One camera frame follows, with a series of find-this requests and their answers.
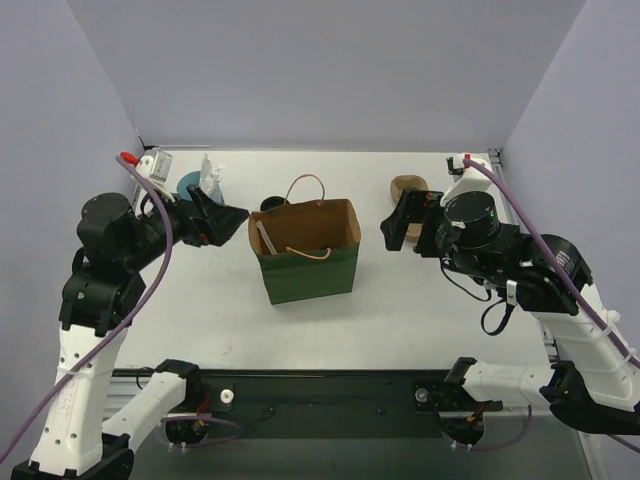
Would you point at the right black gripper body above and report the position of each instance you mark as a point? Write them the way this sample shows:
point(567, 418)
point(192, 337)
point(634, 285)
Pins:
point(420, 221)

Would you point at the brown pulp cup carrier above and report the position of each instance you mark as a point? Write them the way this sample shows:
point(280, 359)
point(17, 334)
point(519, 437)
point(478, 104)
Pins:
point(398, 185)

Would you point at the blue straw holder cup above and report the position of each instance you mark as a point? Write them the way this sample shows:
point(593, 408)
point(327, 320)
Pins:
point(187, 180)

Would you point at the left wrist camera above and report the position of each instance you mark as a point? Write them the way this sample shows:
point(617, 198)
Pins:
point(154, 166)

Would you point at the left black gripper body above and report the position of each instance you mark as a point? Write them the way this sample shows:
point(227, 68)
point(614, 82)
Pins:
point(198, 216)

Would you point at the brown and green paper bag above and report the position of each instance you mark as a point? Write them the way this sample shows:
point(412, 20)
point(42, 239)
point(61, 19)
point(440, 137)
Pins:
point(318, 243)

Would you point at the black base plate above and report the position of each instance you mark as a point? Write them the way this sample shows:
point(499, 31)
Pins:
point(323, 404)

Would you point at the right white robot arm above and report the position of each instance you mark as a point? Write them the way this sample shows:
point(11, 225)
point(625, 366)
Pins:
point(594, 385)

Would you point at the white straw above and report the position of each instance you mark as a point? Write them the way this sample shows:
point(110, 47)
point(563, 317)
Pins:
point(216, 177)
point(206, 179)
point(265, 237)

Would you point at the black coffee lid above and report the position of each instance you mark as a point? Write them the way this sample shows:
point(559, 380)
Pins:
point(272, 202)

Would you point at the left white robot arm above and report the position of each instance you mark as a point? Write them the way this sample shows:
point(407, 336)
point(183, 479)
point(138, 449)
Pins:
point(99, 301)

